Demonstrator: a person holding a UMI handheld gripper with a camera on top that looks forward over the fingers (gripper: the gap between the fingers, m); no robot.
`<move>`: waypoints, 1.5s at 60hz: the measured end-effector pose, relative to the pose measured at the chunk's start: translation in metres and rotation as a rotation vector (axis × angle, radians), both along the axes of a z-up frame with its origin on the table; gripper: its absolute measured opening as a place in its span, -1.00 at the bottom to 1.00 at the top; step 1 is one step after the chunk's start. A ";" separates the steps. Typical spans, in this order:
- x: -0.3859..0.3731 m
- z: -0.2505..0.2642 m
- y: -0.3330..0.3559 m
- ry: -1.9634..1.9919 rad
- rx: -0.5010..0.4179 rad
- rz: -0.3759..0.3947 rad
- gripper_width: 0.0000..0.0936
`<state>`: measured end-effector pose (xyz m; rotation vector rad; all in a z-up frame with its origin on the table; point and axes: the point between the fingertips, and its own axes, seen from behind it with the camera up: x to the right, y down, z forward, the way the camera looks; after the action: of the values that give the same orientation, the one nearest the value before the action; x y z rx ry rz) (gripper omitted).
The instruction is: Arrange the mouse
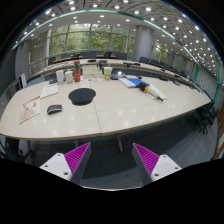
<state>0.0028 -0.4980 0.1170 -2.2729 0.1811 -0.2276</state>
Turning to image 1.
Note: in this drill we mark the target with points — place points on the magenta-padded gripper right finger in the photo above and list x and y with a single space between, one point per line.
166 165

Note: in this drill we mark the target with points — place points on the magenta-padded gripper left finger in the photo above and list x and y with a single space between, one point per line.
53 164

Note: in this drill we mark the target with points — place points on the black computer mouse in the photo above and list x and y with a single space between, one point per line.
54 109

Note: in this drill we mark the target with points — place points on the black mouse pad with wrist rest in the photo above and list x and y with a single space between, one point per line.
82 96

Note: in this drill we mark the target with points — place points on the red and white fan-print poster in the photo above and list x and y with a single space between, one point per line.
30 109

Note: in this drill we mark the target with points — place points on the white printed paper document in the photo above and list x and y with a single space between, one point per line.
49 90

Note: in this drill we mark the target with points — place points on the white booklet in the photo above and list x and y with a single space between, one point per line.
157 90

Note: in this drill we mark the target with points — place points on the black and yellow handheld microphone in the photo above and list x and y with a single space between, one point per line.
144 87

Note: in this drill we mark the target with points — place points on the black gooseneck conference microphone unit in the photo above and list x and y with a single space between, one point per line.
118 74
53 79

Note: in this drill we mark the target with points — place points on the stack of white paper cups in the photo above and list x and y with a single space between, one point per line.
60 76

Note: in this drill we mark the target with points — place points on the white lidded ceramic mug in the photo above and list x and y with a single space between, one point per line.
69 77

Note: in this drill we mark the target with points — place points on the white standing panel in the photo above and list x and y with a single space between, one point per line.
23 80

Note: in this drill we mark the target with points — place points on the blue and white book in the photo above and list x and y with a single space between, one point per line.
135 82

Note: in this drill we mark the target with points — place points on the colourful sticker sheet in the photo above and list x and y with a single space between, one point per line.
91 80

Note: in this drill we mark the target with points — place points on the red bottle with green band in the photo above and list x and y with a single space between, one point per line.
77 71

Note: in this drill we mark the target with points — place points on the white cardboard box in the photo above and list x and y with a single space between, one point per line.
91 71

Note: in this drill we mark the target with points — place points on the long curved conference table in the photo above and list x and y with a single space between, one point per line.
146 65

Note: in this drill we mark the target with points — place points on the green-printed paper cup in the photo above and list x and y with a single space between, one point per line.
107 73

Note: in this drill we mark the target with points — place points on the group of dark office chairs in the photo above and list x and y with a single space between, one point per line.
120 55

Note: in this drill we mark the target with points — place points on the group of round ceiling lights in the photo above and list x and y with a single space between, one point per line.
133 13

